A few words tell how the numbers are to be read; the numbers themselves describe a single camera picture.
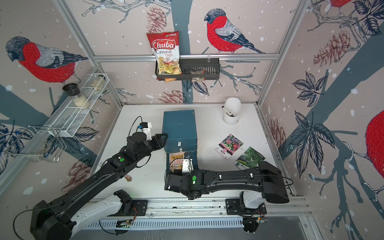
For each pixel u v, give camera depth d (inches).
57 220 15.2
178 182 20.7
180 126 31.8
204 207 29.5
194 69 42.1
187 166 25.0
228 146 37.7
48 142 26.1
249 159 35.5
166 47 32.1
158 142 26.2
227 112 39.6
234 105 39.4
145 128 26.8
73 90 26.9
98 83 33.6
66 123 27.9
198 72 36.2
